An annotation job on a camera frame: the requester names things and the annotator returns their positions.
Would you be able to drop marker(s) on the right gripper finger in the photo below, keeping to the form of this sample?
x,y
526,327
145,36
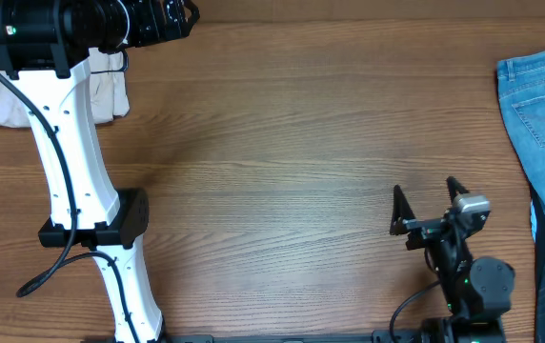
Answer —
x,y
455,188
402,213

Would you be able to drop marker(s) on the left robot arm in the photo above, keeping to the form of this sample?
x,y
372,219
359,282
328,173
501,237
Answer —
x,y
44,60

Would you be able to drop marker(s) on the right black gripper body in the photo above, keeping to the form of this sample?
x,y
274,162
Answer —
x,y
428,232

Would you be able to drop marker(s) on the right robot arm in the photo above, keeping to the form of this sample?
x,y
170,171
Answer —
x,y
477,290

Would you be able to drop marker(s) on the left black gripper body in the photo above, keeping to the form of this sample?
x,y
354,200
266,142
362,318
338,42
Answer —
x,y
145,27

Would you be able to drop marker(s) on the beige shorts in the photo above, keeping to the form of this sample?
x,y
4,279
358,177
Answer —
x,y
108,93

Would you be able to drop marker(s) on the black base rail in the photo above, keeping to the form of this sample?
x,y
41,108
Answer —
x,y
377,336

